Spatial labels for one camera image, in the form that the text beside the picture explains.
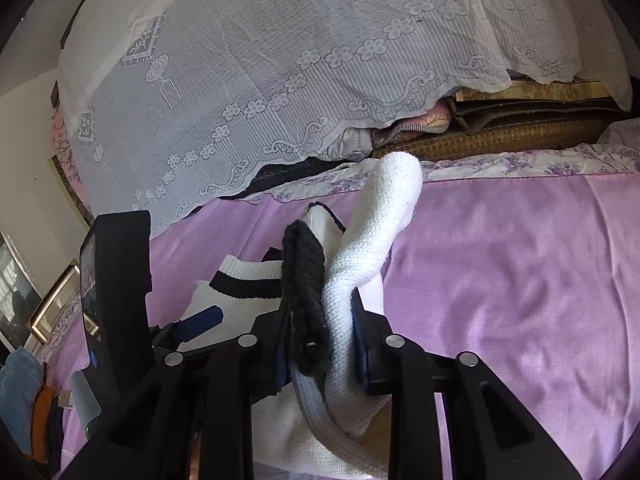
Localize white black-striped knit sweater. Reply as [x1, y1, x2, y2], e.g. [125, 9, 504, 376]
[178, 153, 422, 479]

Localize blue and orange clothes pile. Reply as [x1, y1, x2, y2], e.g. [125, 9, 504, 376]
[1, 347, 63, 468]

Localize gold framed picture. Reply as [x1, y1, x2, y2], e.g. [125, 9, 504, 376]
[28, 260, 80, 344]

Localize purple bed sheet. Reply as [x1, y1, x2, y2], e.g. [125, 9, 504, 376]
[37, 119, 640, 480]

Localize black mesh fabric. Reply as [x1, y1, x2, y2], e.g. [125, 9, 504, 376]
[221, 157, 344, 200]

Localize white lace cover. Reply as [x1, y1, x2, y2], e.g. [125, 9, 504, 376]
[58, 0, 632, 234]

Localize woven bamboo mat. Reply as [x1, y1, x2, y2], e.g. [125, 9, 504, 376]
[369, 79, 626, 162]

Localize pink floral pillow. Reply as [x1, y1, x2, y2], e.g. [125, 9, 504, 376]
[328, 98, 454, 158]

